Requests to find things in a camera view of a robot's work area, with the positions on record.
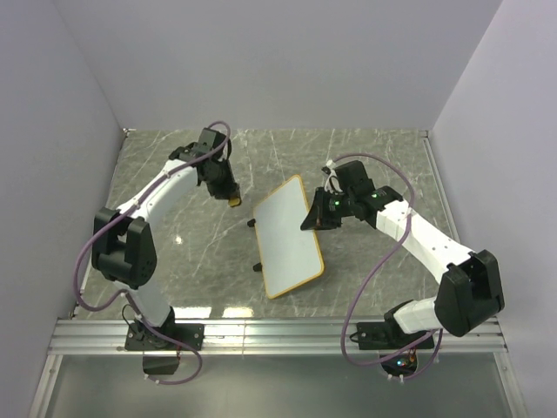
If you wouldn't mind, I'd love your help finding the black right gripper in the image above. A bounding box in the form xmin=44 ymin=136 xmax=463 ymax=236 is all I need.
xmin=300 ymin=187 xmax=354 ymax=233

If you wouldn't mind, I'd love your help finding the yellow bone-shaped eraser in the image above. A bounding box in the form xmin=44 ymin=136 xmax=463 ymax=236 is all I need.
xmin=228 ymin=197 xmax=242 ymax=207

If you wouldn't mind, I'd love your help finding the yellow-framed whiteboard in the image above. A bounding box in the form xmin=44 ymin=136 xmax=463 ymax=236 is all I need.
xmin=252 ymin=175 xmax=325 ymax=300

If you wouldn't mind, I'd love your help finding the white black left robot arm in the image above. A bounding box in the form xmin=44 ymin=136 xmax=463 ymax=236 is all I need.
xmin=91 ymin=144 xmax=241 ymax=350

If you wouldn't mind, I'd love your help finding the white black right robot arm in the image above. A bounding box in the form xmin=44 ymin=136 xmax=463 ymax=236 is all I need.
xmin=300 ymin=186 xmax=505 ymax=348

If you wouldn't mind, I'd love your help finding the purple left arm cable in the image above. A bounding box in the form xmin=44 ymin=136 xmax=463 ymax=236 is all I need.
xmin=73 ymin=120 xmax=232 ymax=387

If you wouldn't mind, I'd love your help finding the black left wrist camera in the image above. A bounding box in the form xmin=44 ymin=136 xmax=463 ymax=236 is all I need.
xmin=198 ymin=128 xmax=226 ymax=153

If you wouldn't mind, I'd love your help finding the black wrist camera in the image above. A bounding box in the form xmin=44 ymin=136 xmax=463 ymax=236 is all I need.
xmin=198 ymin=128 xmax=226 ymax=153
xmin=335 ymin=160 xmax=375 ymax=194

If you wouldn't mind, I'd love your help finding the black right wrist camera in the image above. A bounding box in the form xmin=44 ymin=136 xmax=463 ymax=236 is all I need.
xmin=335 ymin=160 xmax=375 ymax=194

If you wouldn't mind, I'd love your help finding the aluminium mounting rail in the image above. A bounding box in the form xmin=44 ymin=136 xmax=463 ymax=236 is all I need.
xmin=47 ymin=318 xmax=507 ymax=355

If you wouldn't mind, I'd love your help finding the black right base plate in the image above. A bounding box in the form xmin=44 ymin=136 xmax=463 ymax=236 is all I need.
xmin=350 ymin=320 xmax=434 ymax=351

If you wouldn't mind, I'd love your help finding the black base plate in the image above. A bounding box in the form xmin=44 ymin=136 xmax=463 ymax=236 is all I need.
xmin=350 ymin=320 xmax=434 ymax=351
xmin=124 ymin=321 xmax=205 ymax=351

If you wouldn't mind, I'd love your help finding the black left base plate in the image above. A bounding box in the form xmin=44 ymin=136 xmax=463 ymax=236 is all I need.
xmin=124 ymin=321 xmax=205 ymax=351

